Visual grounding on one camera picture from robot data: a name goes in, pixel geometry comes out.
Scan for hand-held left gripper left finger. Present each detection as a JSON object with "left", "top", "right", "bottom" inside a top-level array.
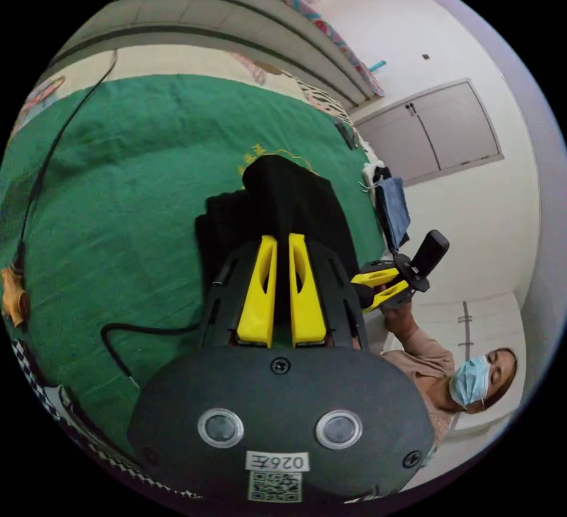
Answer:
[{"left": 236, "top": 235, "right": 279, "bottom": 349}]

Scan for person's body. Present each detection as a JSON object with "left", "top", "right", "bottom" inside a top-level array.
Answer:
[{"left": 380, "top": 346, "right": 520, "bottom": 454}]

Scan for bed with green cover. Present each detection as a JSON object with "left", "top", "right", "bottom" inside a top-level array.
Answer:
[{"left": 0, "top": 45, "right": 387, "bottom": 496}]

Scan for person's right hand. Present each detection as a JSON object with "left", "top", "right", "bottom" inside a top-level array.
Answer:
[{"left": 382, "top": 300, "right": 420, "bottom": 337}]

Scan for grey cupboard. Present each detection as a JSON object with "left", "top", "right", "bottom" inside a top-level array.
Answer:
[{"left": 353, "top": 77, "right": 504, "bottom": 188}]

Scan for person's right forearm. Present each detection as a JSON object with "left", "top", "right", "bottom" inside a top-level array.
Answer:
[{"left": 389, "top": 323, "right": 457, "bottom": 377}]

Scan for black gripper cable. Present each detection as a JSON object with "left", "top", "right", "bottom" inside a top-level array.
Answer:
[{"left": 100, "top": 323, "right": 201, "bottom": 390}]

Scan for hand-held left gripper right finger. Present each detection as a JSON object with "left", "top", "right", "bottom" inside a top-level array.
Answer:
[{"left": 288, "top": 233, "right": 330, "bottom": 349}]

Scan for black pants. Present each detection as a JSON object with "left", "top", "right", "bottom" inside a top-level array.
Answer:
[{"left": 194, "top": 155, "right": 371, "bottom": 307}]

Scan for pile of clothes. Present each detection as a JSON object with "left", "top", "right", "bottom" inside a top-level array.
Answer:
[{"left": 361, "top": 161, "right": 411, "bottom": 253}]

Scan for long black cable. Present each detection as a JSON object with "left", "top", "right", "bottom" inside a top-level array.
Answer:
[{"left": 12, "top": 50, "right": 119, "bottom": 272}]

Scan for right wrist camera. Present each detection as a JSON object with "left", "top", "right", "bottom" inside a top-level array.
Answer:
[{"left": 410, "top": 229, "right": 451, "bottom": 292}]

